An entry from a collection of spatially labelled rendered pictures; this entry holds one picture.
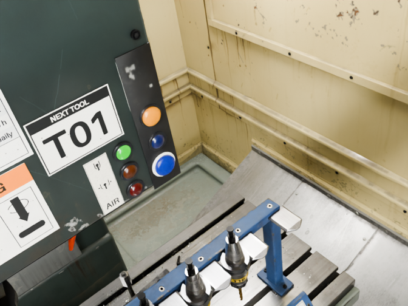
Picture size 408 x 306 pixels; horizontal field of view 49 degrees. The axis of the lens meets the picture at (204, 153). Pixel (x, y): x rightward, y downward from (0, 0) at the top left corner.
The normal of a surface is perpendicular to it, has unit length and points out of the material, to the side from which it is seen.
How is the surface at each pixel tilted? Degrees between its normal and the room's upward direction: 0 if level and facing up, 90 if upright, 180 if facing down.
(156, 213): 0
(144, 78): 90
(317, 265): 0
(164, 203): 0
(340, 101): 90
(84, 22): 90
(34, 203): 90
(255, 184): 24
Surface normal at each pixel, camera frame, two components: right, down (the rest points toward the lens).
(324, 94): -0.77, 0.49
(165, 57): 0.62, 0.44
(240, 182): -0.44, -0.48
